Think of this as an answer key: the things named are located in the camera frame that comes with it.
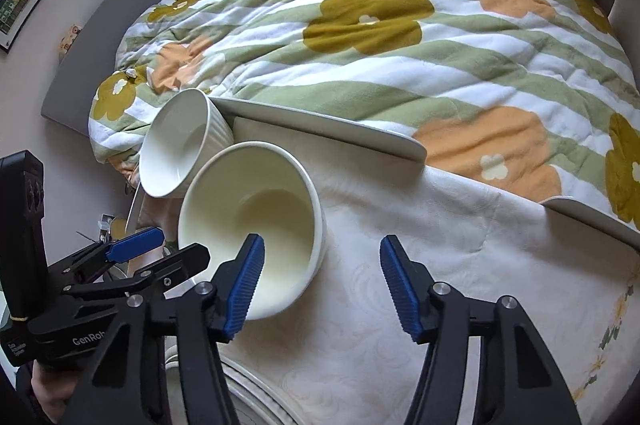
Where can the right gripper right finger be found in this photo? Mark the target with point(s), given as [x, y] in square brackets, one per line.
[438, 315]

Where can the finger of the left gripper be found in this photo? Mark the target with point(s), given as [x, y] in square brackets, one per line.
[135, 243]
[155, 278]

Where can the white bed tray table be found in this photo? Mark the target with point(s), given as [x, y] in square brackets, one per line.
[325, 127]

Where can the cream floral tablecloth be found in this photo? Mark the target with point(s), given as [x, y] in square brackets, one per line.
[375, 290]

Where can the white ribbed bowl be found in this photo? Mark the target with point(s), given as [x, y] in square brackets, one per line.
[187, 132]

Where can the plain white plate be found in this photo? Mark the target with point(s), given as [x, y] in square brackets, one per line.
[255, 400]

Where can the grey padded headboard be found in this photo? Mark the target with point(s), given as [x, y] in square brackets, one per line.
[89, 61]

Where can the left human hand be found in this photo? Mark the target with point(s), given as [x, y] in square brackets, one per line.
[53, 390]

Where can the cream smooth bowl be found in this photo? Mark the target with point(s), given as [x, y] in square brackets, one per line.
[257, 187]

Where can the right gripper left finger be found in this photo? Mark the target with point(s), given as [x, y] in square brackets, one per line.
[213, 312]

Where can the floral striped quilt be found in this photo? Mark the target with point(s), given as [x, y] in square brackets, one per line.
[535, 97]

